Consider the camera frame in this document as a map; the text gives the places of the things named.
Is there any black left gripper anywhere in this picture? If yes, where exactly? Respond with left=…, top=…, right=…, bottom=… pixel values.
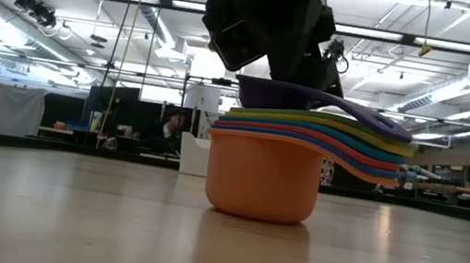
left=194, top=0, right=358, bottom=97

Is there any purple measuring cup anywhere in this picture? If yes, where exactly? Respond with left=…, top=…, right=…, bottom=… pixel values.
left=231, top=74, right=418, bottom=145

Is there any green measuring cup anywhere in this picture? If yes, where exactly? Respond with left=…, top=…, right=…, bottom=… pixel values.
left=227, top=98, right=418, bottom=149

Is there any teal measuring cup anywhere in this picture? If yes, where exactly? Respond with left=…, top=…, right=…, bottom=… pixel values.
left=227, top=111, right=409, bottom=166

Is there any red measuring cup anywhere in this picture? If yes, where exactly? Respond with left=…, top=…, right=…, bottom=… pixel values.
left=208, top=119, right=404, bottom=181
left=213, top=114, right=405, bottom=173

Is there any orange measuring cup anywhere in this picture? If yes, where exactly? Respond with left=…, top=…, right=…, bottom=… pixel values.
left=197, top=124, right=404, bottom=242

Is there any yellow measuring cup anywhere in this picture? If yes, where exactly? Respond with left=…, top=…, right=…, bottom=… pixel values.
left=222, top=103, right=420, bottom=160

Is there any white plastic basket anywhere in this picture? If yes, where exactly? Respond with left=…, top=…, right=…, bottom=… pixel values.
left=175, top=130, right=213, bottom=178

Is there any white cylindrical tank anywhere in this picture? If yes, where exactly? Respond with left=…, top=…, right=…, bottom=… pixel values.
left=183, top=82, right=223, bottom=114

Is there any red dotted cloth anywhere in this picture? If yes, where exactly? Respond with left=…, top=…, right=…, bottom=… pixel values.
left=319, top=156, right=337, bottom=188

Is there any thin black crossbeam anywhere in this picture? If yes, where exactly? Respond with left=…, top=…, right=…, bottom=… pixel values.
left=0, top=50, right=470, bottom=128

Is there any black cabinet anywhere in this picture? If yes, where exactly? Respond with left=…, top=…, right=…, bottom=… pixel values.
left=331, top=164, right=376, bottom=194

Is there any person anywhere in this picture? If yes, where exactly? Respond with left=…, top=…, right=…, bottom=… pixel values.
left=150, top=105, right=187, bottom=158

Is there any black overhead crossbeam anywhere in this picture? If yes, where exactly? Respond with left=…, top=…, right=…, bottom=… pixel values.
left=95, top=0, right=470, bottom=56

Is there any black partition panel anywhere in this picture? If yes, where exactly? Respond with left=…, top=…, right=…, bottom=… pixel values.
left=81, top=80, right=142, bottom=152

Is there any black disc ceiling fixture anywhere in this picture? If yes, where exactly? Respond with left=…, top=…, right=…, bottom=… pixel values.
left=87, top=32, right=109, bottom=51

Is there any blue storage bin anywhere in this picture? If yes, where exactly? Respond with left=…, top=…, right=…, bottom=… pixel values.
left=65, top=119, right=90, bottom=135

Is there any black ceiling lamp pair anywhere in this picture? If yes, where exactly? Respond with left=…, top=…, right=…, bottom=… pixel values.
left=10, top=0, right=62, bottom=31

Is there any grey hanging cloth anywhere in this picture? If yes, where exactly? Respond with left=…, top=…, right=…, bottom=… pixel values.
left=0, top=82, right=50, bottom=141

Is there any black overhead camera with cable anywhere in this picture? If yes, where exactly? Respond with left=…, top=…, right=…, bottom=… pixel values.
left=320, top=37, right=353, bottom=77

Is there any black metal frame stand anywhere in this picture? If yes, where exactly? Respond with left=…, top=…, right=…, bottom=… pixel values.
left=180, top=71, right=244, bottom=117

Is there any yellow hanging cord plug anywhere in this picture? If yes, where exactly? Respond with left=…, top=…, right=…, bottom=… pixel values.
left=417, top=0, right=440, bottom=59

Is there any silver ventilation duct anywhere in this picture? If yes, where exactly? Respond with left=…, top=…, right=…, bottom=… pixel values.
left=0, top=0, right=111, bottom=87
left=396, top=44, right=470, bottom=124

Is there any black aluminium table frame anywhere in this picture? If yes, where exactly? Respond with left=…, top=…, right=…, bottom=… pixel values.
left=0, top=129, right=470, bottom=222

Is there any yellow hanging strap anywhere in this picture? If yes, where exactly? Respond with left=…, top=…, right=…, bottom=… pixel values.
left=95, top=1, right=142, bottom=152

